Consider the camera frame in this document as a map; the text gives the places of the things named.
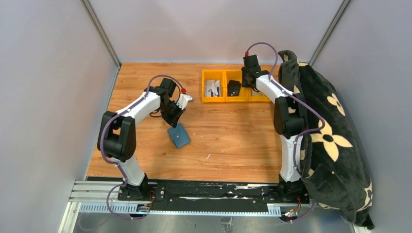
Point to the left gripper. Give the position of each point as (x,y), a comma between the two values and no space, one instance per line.
(173,121)

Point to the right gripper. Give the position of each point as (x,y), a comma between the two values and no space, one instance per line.
(245,84)

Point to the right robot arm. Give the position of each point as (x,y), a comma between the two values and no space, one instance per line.
(290,119)

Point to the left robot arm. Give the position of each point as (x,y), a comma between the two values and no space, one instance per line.
(117,136)

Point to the gold cards stack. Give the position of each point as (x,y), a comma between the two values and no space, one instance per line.
(256,94)

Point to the black cards stack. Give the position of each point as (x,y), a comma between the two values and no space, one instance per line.
(233,88)

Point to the white grey cards stack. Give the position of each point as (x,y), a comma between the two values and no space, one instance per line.
(212,88)

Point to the middle yellow bin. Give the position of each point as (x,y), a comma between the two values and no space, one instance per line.
(235,75)

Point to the right yellow bin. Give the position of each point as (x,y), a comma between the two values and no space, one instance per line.
(263,98)

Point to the black floral plush blanket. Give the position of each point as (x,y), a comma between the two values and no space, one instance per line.
(334,168)

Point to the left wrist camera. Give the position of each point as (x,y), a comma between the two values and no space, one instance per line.
(183,100)

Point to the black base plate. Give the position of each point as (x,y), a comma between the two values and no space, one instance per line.
(209,196)

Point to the aluminium frame rail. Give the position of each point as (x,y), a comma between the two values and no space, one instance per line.
(100,196)

